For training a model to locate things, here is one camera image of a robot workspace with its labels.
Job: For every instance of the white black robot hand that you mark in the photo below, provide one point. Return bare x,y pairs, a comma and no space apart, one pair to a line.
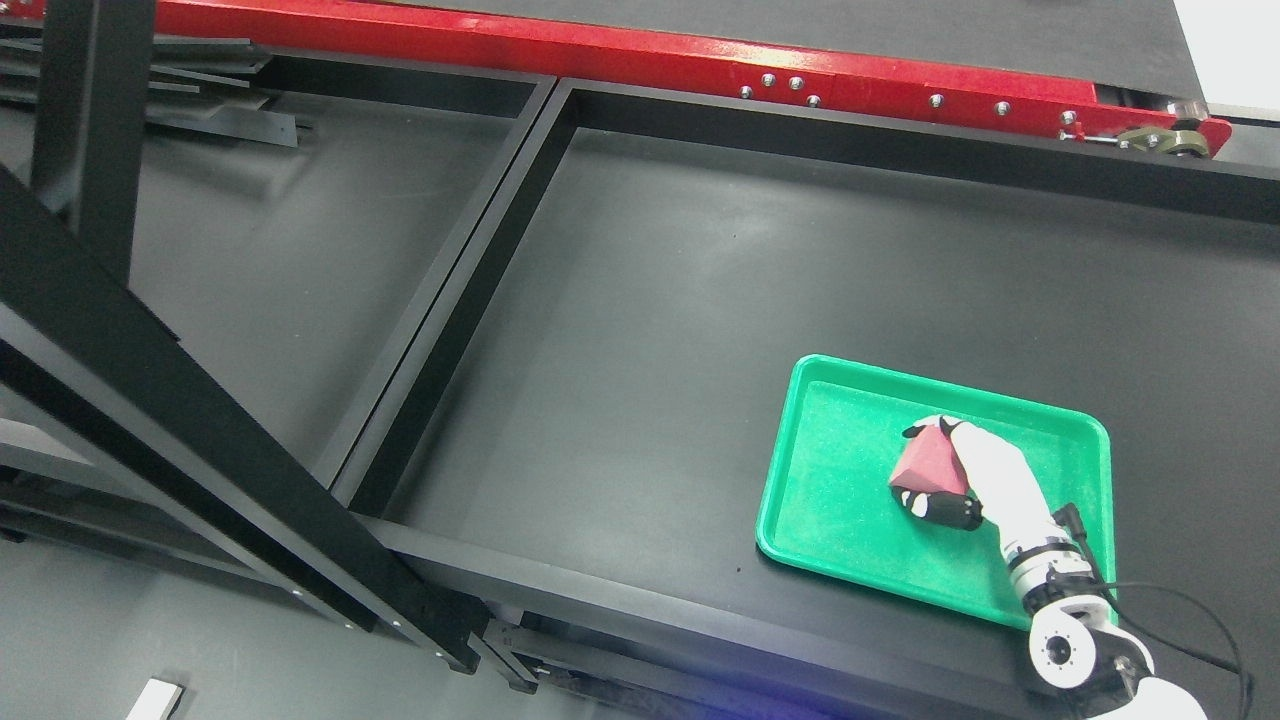
1005,492

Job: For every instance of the pink foam block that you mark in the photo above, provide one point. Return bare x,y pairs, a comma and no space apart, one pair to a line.
929,463

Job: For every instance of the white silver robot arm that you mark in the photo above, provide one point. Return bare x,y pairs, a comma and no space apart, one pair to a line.
1074,644

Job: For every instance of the green plastic tray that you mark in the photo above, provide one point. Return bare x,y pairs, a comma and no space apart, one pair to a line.
827,507

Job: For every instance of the black metal shelf right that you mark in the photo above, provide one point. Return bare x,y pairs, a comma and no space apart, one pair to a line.
592,399

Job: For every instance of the black metal shelf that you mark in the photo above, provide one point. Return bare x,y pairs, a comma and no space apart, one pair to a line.
592,399
231,252

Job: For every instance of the black metal shelf left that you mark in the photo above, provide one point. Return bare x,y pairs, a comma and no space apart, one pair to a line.
231,252

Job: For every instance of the red conveyor beam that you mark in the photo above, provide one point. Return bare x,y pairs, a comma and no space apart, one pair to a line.
962,95

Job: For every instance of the white table with leg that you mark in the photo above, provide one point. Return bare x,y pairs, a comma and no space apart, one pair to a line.
158,700

